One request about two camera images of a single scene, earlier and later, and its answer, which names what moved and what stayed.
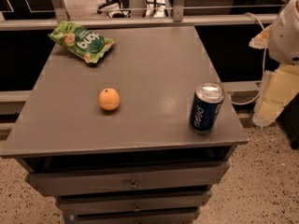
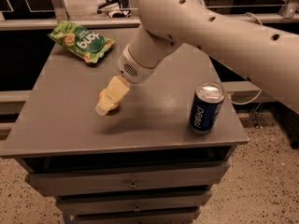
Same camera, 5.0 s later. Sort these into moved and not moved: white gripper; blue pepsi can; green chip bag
Moved: white gripper
Not moved: blue pepsi can; green chip bag
